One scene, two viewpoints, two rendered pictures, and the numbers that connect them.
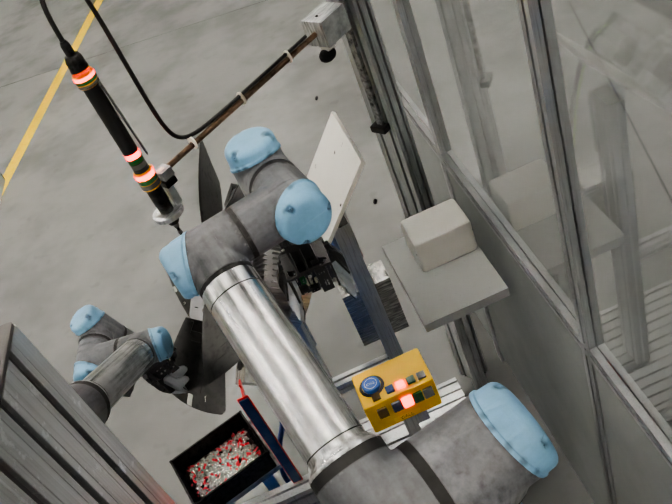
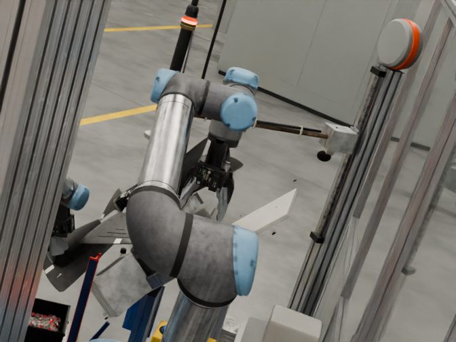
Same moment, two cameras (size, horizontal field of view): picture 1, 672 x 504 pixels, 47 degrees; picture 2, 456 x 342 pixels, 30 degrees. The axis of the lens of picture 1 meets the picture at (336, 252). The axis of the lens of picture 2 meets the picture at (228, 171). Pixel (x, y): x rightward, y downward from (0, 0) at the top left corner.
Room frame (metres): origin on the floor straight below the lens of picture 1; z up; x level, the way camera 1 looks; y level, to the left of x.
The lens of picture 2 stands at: (-0.88, -0.16, 2.22)
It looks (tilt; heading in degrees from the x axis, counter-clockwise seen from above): 19 degrees down; 5
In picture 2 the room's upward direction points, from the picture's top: 18 degrees clockwise
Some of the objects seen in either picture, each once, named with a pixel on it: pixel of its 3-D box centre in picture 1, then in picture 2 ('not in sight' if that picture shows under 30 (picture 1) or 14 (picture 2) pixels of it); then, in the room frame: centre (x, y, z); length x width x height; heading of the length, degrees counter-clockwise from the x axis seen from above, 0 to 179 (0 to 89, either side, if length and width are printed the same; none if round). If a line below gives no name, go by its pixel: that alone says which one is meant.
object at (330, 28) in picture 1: (327, 23); (340, 138); (1.82, -0.21, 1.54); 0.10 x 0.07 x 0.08; 125
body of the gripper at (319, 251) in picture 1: (301, 253); (215, 161); (0.93, 0.05, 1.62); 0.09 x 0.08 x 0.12; 0
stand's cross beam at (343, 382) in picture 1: (362, 374); not in sight; (1.60, 0.08, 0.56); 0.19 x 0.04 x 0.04; 90
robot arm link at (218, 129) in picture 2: not in sight; (227, 127); (0.93, 0.05, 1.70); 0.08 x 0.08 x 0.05
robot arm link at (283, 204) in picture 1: (280, 209); (230, 106); (0.83, 0.04, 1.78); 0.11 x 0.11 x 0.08; 13
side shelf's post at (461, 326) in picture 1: (473, 363); not in sight; (1.58, -0.25, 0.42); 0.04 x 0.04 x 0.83; 0
